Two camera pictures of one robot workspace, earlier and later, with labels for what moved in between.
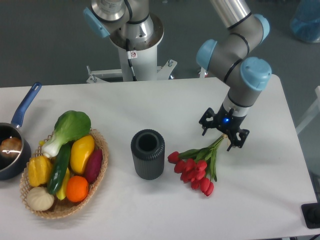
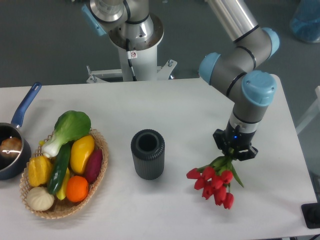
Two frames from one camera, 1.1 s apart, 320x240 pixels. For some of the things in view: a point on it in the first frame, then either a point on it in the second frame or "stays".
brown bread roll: x=11 y=147 stays
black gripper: x=227 y=124 → x=236 y=139
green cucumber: x=58 y=174 stays
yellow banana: x=62 y=193 stays
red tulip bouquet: x=198 y=166 → x=215 y=178
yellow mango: x=80 y=149 stays
